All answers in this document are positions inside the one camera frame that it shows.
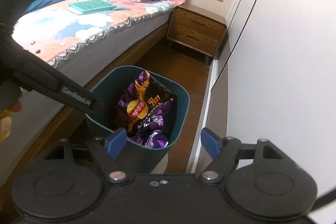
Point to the teal grid tray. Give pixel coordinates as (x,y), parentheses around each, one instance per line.
(90,6)

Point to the person's left hand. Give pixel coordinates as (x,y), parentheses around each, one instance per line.
(10,94)

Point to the purple chip bag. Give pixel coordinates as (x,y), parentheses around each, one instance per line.
(147,110)

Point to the wooden bed with mattress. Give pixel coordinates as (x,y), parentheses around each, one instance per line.
(38,110)

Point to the dark teal trash bin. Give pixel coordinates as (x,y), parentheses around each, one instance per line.
(134,157)

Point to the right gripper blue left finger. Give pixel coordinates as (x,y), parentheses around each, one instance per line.
(115,142)

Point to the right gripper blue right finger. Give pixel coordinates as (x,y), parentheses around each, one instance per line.
(211,142)

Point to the round grey padded stool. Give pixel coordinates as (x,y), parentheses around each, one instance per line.
(161,166)

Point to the wooden nightstand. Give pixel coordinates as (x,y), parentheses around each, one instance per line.
(198,29)

